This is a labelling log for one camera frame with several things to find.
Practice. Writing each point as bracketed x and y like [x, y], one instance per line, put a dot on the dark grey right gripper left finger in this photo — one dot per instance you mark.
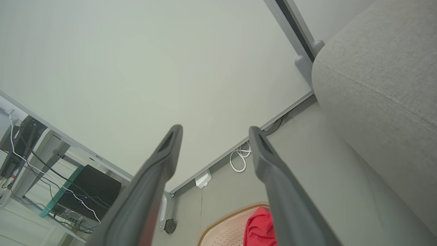
[143, 201]

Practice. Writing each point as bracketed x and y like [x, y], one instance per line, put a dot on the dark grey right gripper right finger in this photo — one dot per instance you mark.
[290, 205]

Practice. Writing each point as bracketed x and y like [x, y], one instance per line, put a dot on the red cloth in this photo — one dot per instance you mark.
[259, 229]

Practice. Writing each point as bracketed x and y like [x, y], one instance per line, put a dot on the grey fabric sofa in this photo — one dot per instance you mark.
[382, 102]

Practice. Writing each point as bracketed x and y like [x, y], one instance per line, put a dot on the black caster wheel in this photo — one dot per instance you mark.
[170, 226]

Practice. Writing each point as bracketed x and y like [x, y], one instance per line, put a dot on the black computer tower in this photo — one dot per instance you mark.
[88, 194]

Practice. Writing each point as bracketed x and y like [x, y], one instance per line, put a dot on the white power adapter box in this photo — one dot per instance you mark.
[202, 179]

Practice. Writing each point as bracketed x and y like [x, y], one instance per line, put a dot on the beige plastic laundry basket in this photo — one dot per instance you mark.
[225, 229]

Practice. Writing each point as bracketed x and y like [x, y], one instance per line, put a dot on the white partition panel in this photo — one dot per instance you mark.
[136, 68]

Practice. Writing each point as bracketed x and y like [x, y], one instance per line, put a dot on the black monitor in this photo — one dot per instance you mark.
[24, 140]

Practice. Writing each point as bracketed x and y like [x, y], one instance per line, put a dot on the white desk frame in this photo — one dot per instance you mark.
[41, 160]

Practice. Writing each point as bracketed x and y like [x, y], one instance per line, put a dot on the grey partition post foot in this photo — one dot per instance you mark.
[318, 45]
[303, 66]

